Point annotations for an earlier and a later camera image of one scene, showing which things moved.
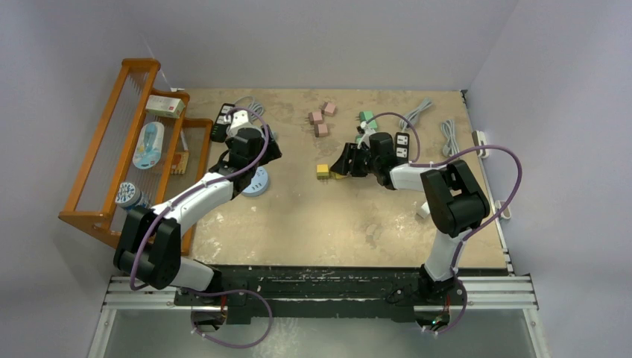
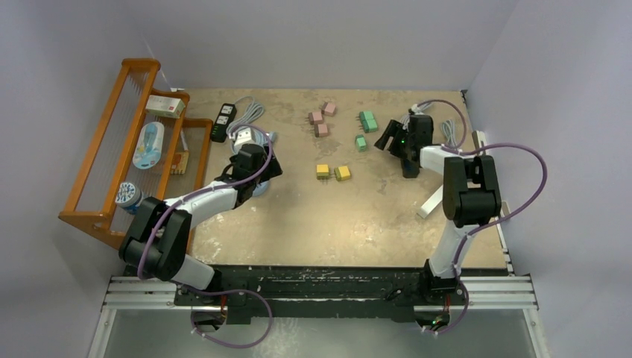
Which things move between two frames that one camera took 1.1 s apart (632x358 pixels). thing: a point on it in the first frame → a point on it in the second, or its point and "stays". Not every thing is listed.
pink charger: [315, 118] stays
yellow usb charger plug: [322, 171] stays
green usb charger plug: [365, 115] stays
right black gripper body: [363, 162] → [402, 142]
